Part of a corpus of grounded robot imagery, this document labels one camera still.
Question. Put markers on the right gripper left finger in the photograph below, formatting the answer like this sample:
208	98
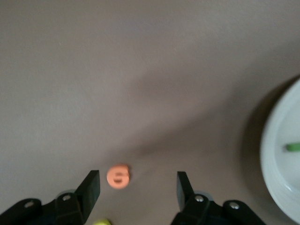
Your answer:
90	194

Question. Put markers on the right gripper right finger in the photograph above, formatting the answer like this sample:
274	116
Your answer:
185	194

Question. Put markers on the yellow foam letter n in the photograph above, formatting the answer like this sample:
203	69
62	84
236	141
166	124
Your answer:
102	222

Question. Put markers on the green foam letter l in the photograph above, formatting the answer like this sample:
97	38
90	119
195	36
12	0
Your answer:
294	147

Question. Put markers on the brown table cover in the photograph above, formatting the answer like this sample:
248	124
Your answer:
93	70

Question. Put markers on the beige round plate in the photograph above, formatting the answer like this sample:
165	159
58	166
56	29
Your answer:
288	117

